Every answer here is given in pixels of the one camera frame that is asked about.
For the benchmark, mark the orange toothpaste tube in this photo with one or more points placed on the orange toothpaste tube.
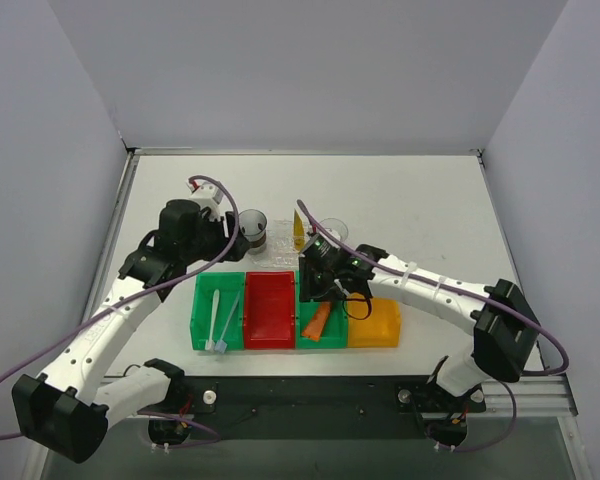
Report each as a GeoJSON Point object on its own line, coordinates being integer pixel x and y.
{"type": "Point", "coordinates": [315, 327]}

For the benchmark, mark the dark smoky plastic cup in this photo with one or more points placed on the dark smoky plastic cup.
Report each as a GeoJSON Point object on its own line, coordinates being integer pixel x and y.
{"type": "Point", "coordinates": [253, 224]}

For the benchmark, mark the green bin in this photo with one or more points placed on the green bin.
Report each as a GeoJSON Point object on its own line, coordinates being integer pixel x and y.
{"type": "Point", "coordinates": [334, 334]}
{"type": "Point", "coordinates": [229, 284]}

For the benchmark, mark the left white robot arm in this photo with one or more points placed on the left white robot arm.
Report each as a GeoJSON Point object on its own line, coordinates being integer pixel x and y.
{"type": "Point", "coordinates": [65, 407]}

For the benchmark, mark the white toothbrush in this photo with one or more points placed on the white toothbrush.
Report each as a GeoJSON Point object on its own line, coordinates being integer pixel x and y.
{"type": "Point", "coordinates": [209, 343]}

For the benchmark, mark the red bin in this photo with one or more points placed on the red bin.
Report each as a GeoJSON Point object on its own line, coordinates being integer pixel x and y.
{"type": "Point", "coordinates": [269, 311]}

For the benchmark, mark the right green bin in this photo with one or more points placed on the right green bin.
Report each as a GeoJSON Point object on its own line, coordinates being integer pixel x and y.
{"type": "Point", "coordinates": [334, 334]}

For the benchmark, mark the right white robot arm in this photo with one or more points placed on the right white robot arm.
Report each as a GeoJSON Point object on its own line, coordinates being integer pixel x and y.
{"type": "Point", "coordinates": [498, 317]}

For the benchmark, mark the clear plastic cup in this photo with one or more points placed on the clear plastic cup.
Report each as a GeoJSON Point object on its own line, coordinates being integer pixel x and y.
{"type": "Point", "coordinates": [337, 228]}

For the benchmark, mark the light blue toothbrush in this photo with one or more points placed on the light blue toothbrush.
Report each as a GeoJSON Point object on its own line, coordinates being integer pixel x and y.
{"type": "Point", "coordinates": [221, 345]}

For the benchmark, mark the yellow bin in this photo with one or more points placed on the yellow bin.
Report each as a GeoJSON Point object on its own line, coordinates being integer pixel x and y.
{"type": "Point", "coordinates": [375, 327]}

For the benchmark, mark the clear textured holder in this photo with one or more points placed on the clear textured holder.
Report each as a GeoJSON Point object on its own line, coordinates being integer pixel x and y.
{"type": "Point", "coordinates": [281, 247]}

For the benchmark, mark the left green bin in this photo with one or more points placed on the left green bin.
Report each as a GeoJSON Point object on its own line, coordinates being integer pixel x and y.
{"type": "Point", "coordinates": [229, 284]}

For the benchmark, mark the yellow toothpaste tube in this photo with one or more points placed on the yellow toothpaste tube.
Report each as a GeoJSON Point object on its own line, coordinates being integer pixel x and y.
{"type": "Point", "coordinates": [299, 234]}

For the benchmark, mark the clear textured oval tray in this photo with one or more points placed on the clear textured oval tray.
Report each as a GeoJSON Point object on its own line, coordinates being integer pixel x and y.
{"type": "Point", "coordinates": [263, 259]}

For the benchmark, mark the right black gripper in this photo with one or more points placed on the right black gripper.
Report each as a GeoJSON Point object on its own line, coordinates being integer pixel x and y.
{"type": "Point", "coordinates": [314, 288]}

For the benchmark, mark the aluminium frame rail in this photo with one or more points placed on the aluminium frame rail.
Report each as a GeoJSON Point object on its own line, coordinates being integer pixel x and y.
{"type": "Point", "coordinates": [530, 395]}

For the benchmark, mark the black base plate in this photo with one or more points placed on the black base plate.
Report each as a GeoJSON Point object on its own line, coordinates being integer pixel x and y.
{"type": "Point", "coordinates": [338, 426]}

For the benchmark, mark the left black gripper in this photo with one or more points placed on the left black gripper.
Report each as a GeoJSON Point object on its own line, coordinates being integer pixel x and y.
{"type": "Point", "coordinates": [231, 229]}

